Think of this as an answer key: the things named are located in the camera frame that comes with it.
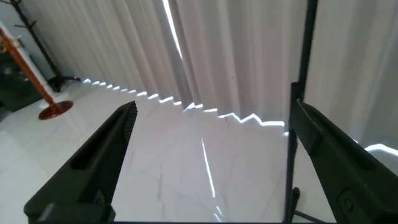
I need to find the red pole stand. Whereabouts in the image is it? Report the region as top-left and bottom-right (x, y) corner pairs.
(0, 27), (75, 121)

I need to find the white curtain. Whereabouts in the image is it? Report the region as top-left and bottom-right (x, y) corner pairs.
(21, 0), (398, 158)

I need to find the black coat stand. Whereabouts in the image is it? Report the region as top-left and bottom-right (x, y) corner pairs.
(0, 0), (82, 93)

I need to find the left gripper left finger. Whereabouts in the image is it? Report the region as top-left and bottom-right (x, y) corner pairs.
(23, 100), (138, 224)

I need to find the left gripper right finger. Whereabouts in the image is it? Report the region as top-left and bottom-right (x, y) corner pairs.
(289, 98), (398, 224)

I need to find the black clothes rack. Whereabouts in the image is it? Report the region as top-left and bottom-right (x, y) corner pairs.
(283, 0), (327, 223)

